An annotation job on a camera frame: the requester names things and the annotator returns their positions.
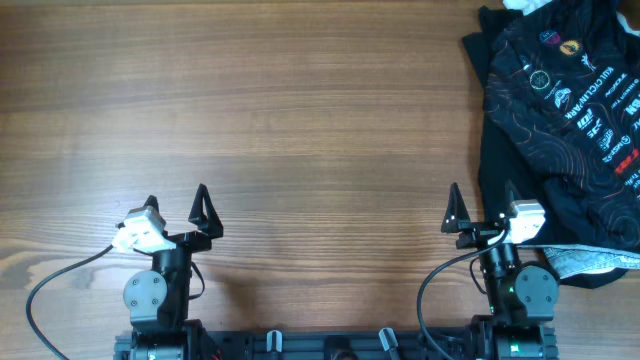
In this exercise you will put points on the grey patterned cloth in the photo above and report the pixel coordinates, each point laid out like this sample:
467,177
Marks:
572,260

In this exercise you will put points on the white rail clip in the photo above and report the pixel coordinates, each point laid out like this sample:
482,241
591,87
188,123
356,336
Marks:
274,341
389,343

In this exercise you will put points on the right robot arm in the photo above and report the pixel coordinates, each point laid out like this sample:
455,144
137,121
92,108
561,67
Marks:
521,296

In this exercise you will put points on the black cycling jersey orange lines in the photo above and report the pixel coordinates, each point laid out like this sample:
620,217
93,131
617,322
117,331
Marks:
563,85

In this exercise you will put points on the right white rail clip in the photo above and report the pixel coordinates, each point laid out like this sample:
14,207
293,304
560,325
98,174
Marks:
389,343

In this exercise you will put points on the white garment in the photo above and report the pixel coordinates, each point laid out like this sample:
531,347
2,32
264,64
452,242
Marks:
529,6

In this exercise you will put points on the left white rail clip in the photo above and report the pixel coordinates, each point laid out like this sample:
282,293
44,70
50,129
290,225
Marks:
274,341

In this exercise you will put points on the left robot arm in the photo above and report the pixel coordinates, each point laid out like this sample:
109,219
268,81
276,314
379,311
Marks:
158,298

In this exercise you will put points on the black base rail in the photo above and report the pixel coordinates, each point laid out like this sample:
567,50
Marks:
459,343

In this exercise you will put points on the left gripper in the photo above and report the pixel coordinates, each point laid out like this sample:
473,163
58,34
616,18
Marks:
209,225

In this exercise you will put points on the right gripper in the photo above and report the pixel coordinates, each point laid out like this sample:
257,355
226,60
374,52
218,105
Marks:
482,230

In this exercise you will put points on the plain black t-shirt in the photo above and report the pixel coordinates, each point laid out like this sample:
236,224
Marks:
500,161

